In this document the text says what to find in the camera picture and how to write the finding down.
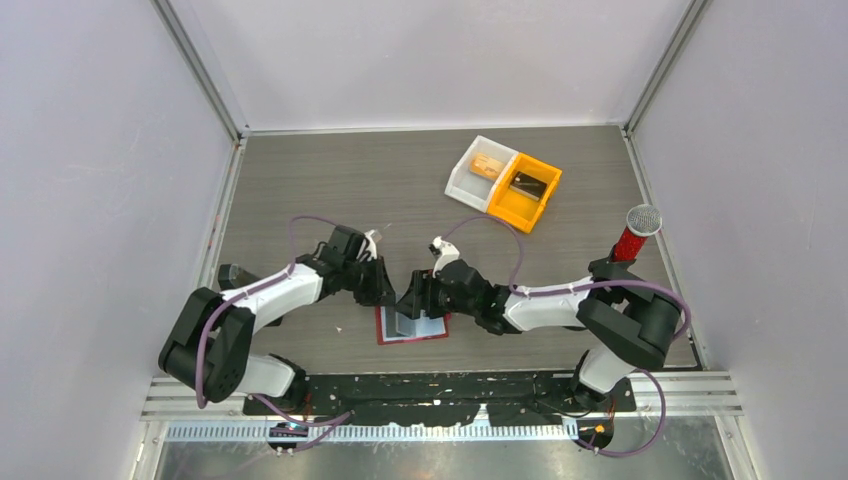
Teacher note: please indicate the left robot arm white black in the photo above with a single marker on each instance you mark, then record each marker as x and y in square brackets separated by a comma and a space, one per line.
[209, 346]

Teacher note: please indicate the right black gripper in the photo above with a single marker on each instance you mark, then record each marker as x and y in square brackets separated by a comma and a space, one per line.
[412, 304]

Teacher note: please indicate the red card holder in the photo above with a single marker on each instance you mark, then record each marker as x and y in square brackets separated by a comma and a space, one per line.
[428, 328]

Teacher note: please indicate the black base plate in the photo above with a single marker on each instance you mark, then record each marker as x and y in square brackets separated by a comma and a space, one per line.
[509, 398]

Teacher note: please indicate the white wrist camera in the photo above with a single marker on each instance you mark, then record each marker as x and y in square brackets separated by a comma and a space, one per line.
[370, 247]
[444, 252]

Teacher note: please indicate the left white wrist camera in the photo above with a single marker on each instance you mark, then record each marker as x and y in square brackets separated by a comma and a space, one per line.
[370, 247]

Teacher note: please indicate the black card in orange bin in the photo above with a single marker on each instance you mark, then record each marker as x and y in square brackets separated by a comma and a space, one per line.
[528, 186]

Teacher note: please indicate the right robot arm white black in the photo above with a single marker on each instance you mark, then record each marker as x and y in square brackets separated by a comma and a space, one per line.
[634, 322]

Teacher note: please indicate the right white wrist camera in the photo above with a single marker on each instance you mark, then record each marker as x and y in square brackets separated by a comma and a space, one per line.
[444, 252]

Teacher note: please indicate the white plastic bin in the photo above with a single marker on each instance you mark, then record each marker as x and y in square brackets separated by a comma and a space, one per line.
[476, 175]

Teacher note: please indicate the orange plastic bin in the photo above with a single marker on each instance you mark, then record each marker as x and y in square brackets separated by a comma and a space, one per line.
[521, 212]

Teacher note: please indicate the aluminium front rail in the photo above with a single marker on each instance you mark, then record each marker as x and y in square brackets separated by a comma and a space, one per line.
[667, 394]

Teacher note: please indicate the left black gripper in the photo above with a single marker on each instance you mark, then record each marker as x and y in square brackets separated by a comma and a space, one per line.
[381, 292]

